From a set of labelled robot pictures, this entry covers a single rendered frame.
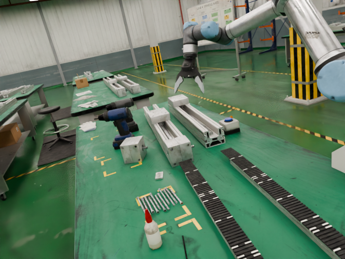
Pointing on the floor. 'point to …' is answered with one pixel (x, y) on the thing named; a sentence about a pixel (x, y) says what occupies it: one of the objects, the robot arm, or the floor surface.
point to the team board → (202, 11)
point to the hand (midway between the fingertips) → (188, 94)
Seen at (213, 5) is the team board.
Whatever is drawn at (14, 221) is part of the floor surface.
